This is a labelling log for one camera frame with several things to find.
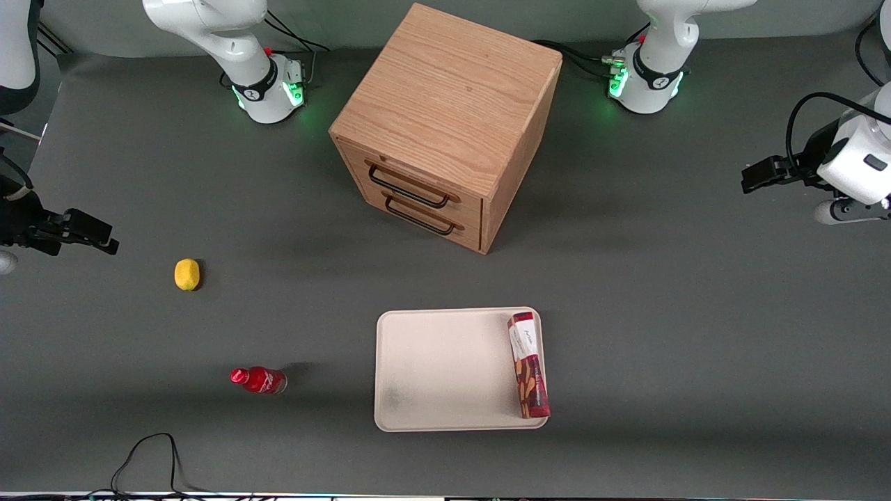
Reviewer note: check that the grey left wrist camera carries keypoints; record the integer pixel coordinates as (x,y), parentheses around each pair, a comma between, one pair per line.
(835,211)

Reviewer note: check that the wooden drawer cabinet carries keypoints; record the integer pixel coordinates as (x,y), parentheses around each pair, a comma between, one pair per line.
(452,83)

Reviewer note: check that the cream plastic tray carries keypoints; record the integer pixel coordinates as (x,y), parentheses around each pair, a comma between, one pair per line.
(445,369)

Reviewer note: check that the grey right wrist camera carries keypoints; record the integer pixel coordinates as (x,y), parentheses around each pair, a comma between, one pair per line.
(7,263)

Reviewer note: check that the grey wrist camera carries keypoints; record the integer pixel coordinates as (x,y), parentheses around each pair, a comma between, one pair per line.
(7,263)
(835,211)

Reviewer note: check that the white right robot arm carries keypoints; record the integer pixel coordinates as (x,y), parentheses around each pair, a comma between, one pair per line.
(243,76)

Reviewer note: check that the red soda bottle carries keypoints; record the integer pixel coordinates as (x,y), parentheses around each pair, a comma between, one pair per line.
(261,380)

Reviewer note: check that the yellow lemon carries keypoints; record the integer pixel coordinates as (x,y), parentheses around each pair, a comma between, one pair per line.
(186,274)

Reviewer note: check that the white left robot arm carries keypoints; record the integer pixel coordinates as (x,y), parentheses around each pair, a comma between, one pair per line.
(654,83)

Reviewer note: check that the red cookie box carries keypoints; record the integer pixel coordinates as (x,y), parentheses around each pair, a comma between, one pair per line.
(529,369)

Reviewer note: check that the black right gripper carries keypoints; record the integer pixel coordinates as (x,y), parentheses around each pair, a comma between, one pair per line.
(26,221)

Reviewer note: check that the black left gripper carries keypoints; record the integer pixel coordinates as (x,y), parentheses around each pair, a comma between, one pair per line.
(800,169)

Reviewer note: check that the wooden drawer front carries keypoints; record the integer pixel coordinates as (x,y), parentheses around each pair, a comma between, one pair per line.
(468,235)
(466,207)

